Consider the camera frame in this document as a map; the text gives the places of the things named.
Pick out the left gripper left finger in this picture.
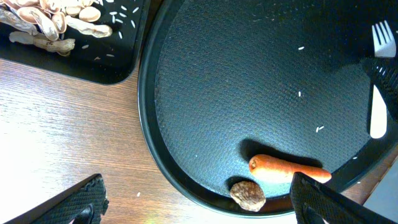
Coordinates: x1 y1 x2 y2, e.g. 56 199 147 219
6 174 109 224

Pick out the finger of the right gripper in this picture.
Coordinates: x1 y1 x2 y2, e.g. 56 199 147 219
364 58 397 122

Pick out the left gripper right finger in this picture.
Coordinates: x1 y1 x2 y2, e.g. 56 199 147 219
290 172 393 224

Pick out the white plastic fork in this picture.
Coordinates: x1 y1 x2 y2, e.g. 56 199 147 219
369 20 397 139

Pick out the peanut shells and rice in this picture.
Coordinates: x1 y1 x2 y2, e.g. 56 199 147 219
1 0 145 57

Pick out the grey dishwasher rack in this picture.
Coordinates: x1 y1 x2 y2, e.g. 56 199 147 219
364 160 398 223

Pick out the orange carrot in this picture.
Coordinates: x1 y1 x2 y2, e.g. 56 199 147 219
249 154 332 184

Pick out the black rectangular tray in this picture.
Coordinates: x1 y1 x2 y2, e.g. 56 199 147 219
1 0 150 84

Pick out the round black tray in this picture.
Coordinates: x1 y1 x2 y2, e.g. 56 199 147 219
138 0 397 218

